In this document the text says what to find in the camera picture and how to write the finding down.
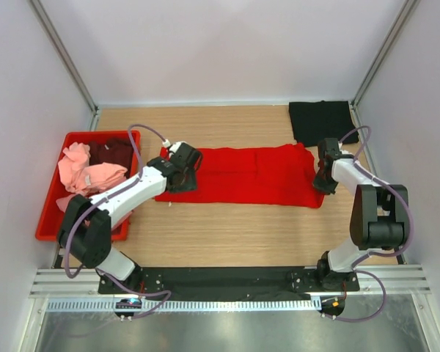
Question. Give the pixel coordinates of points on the light pink t shirt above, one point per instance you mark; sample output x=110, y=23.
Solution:
x=79, y=177

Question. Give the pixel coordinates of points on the dusty pink t shirt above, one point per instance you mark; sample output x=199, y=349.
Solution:
x=62, y=204

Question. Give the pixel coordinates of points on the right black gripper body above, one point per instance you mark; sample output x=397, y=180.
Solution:
x=323, y=182

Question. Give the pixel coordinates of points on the white slotted cable duct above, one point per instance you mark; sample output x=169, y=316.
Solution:
x=136, y=306

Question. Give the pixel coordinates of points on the red plastic bin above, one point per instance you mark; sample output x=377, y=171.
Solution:
x=51, y=216

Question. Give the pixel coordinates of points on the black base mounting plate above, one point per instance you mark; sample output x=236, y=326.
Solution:
x=278, y=279

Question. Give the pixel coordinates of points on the dark maroon t shirt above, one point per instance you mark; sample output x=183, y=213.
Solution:
x=113, y=151

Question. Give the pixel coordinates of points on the right aluminium frame post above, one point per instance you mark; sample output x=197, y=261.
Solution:
x=390, y=39

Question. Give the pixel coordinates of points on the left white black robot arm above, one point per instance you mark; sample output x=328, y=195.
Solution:
x=85, y=232

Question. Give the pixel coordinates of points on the left aluminium frame post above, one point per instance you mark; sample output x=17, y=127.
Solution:
x=49, y=28

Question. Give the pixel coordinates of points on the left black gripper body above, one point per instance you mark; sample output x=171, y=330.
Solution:
x=189, y=173

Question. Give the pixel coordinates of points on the aluminium frame post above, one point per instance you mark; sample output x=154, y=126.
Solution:
x=390, y=39
x=49, y=28

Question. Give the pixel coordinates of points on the folded black t shirt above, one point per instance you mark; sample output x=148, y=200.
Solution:
x=314, y=121

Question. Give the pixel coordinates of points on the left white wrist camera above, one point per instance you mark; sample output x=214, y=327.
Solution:
x=171, y=147

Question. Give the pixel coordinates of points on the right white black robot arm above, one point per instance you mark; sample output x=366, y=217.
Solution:
x=380, y=222

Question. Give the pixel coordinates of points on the red t shirt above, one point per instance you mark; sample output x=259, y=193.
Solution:
x=280, y=175

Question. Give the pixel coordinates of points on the aluminium front rail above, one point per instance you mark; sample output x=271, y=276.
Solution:
x=54, y=283

